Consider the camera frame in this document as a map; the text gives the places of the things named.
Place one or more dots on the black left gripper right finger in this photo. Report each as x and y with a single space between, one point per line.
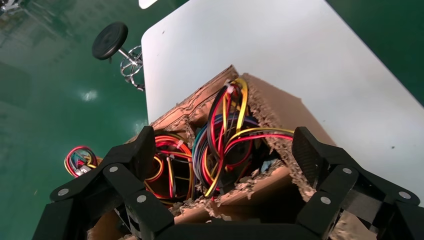
348 192

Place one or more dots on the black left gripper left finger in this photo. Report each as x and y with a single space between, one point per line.
99 192

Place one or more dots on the cardboard box with dividers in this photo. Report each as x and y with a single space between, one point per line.
281 106

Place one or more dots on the black stool with chrome base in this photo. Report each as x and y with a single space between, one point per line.
109 39

